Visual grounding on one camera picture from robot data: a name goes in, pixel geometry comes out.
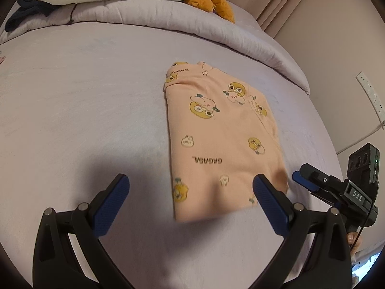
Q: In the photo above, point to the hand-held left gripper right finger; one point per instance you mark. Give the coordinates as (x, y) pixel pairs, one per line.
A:
(270, 207)

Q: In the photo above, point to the pink pleated curtain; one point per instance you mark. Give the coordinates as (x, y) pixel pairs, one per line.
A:
(285, 0)

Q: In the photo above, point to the dark navy clothing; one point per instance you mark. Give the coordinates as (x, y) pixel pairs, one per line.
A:
(27, 12)

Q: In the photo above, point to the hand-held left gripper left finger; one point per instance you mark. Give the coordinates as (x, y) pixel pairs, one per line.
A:
(111, 204)

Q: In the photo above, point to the peach cartoon print garment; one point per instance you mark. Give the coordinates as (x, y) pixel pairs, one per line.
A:
(225, 144)

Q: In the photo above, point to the bed with lilac sheet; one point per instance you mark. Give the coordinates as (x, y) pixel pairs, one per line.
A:
(75, 102)

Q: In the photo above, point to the person's right hand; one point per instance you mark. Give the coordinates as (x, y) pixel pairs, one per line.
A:
(355, 242)

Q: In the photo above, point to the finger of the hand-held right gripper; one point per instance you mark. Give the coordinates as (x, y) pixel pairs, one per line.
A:
(302, 180)
(318, 176)

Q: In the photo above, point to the lilac duvet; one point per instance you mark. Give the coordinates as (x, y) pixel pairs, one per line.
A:
(180, 21)

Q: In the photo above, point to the white power strip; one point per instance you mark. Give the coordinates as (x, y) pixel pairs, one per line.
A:
(371, 91)

